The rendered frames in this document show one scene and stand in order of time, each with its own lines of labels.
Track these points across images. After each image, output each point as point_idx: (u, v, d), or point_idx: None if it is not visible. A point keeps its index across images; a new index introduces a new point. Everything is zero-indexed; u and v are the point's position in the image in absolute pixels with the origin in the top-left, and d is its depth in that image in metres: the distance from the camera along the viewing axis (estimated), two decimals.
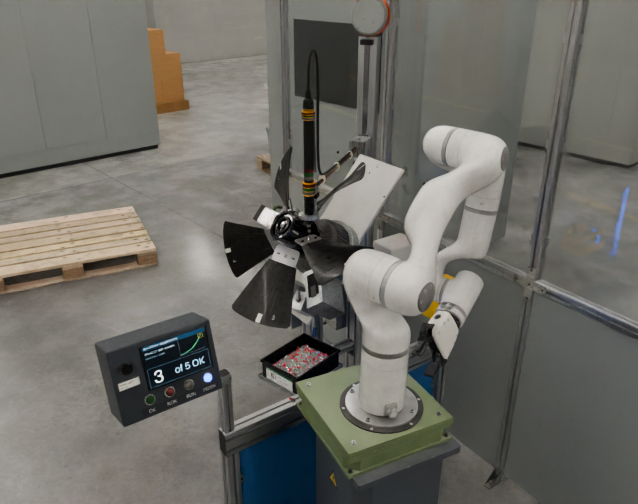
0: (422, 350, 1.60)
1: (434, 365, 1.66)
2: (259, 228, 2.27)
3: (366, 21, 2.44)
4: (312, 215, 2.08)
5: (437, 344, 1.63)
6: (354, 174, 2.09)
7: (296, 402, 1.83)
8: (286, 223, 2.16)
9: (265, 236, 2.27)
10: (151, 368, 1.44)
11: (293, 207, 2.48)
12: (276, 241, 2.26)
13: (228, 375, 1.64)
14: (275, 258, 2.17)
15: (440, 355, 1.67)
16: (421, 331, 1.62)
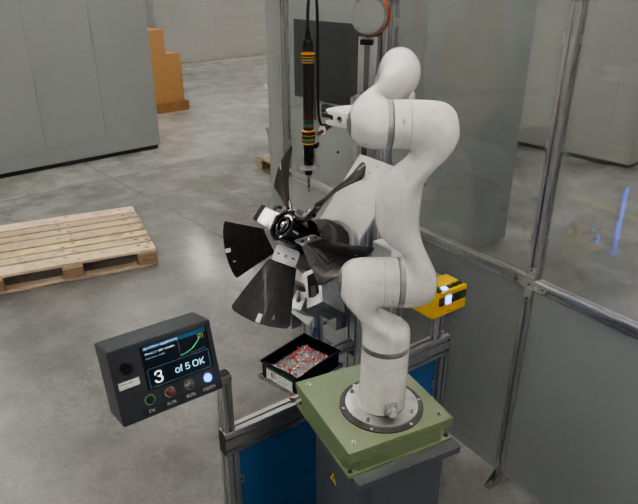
0: None
1: None
2: (259, 228, 2.27)
3: (366, 21, 2.44)
4: (312, 165, 2.00)
5: None
6: (354, 174, 2.09)
7: (296, 402, 1.83)
8: (286, 223, 2.16)
9: (265, 236, 2.27)
10: (151, 368, 1.44)
11: (293, 207, 2.48)
12: (276, 241, 2.26)
13: (228, 375, 1.64)
14: (275, 258, 2.17)
15: None
16: (326, 112, 1.82)
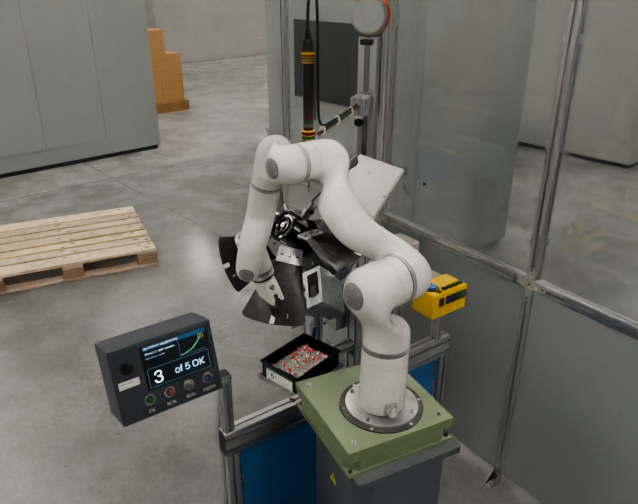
0: (279, 309, 2.05)
1: None
2: (282, 197, 2.26)
3: (366, 21, 2.44)
4: None
5: None
6: (345, 256, 1.96)
7: (296, 402, 1.83)
8: (285, 226, 2.15)
9: (282, 207, 2.27)
10: (151, 368, 1.44)
11: (293, 207, 2.48)
12: None
13: (228, 375, 1.64)
14: None
15: None
16: (276, 306, 2.01)
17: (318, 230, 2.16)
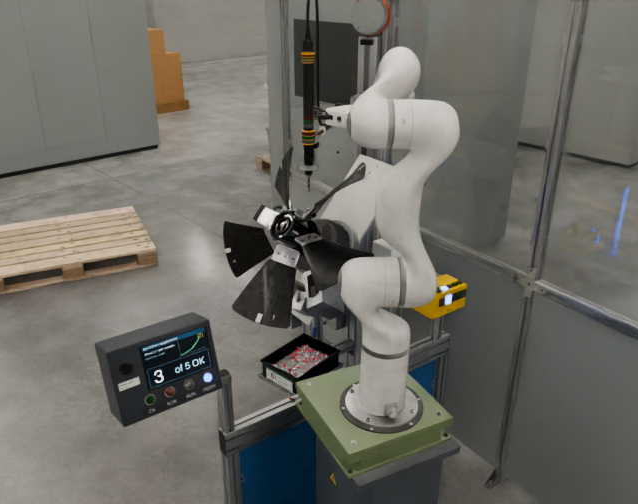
0: (315, 116, 1.84)
1: None
2: (288, 194, 2.24)
3: (366, 21, 2.44)
4: (312, 165, 2.00)
5: None
6: (334, 272, 1.96)
7: (296, 402, 1.83)
8: (285, 227, 2.16)
9: (287, 203, 2.26)
10: (151, 368, 1.44)
11: (293, 207, 2.48)
12: None
13: (228, 375, 1.64)
14: (266, 232, 2.26)
15: None
16: (317, 114, 1.79)
17: (317, 235, 2.16)
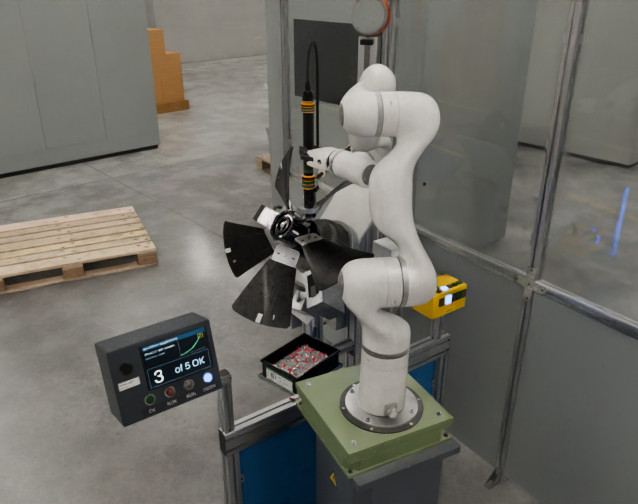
0: (302, 155, 1.99)
1: None
2: (288, 194, 2.24)
3: (366, 21, 2.44)
4: (312, 208, 2.07)
5: None
6: (334, 272, 1.96)
7: (296, 402, 1.83)
8: (285, 227, 2.16)
9: (287, 203, 2.26)
10: (151, 368, 1.44)
11: (293, 207, 2.48)
12: None
13: (228, 375, 1.64)
14: (266, 232, 2.26)
15: None
16: (303, 154, 1.94)
17: (317, 235, 2.16)
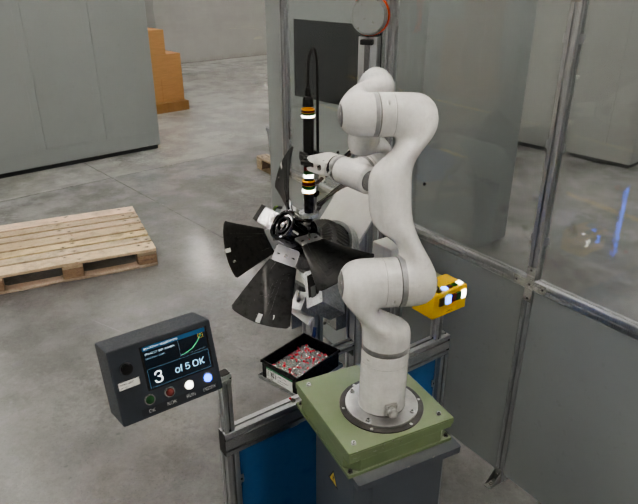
0: (302, 160, 2.00)
1: None
2: (288, 194, 2.24)
3: (366, 21, 2.44)
4: (312, 213, 2.08)
5: None
6: (334, 272, 1.96)
7: (296, 402, 1.83)
8: (285, 227, 2.16)
9: (287, 203, 2.26)
10: (151, 368, 1.44)
11: (293, 207, 2.48)
12: None
13: (228, 375, 1.64)
14: (266, 232, 2.26)
15: None
16: (303, 160, 1.95)
17: (317, 235, 2.16)
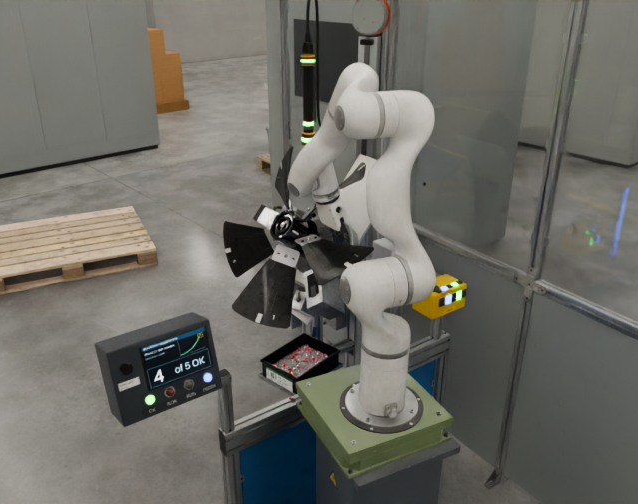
0: (343, 237, 1.90)
1: None
2: (288, 194, 2.24)
3: (366, 21, 2.44)
4: None
5: (345, 222, 1.86)
6: (334, 267, 1.95)
7: (296, 402, 1.83)
8: (285, 227, 2.16)
9: (287, 203, 2.26)
10: (151, 368, 1.44)
11: (293, 207, 2.48)
12: None
13: (228, 375, 1.64)
14: (266, 232, 2.26)
15: None
16: (340, 232, 1.86)
17: (317, 236, 2.16)
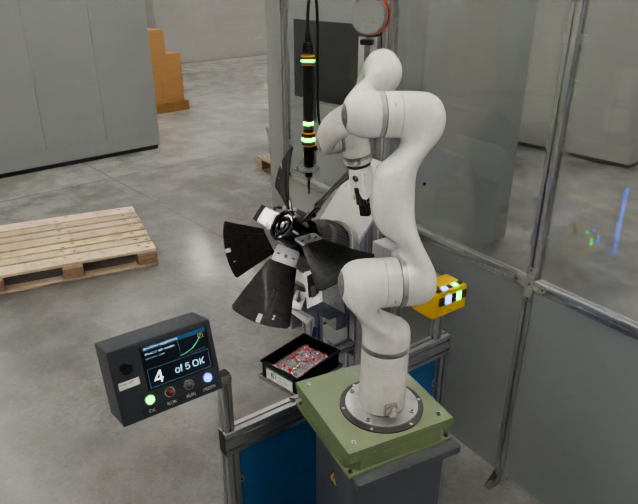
0: (368, 211, 1.88)
1: (365, 204, 1.88)
2: (316, 204, 2.12)
3: (366, 21, 2.44)
4: (312, 167, 2.01)
5: (368, 197, 1.84)
6: (253, 307, 2.13)
7: (296, 402, 1.83)
8: (281, 228, 2.16)
9: (314, 205, 2.16)
10: (151, 368, 1.44)
11: (293, 207, 2.48)
12: None
13: (228, 375, 1.64)
14: (289, 202, 2.25)
15: None
16: (360, 203, 1.85)
17: (297, 257, 2.18)
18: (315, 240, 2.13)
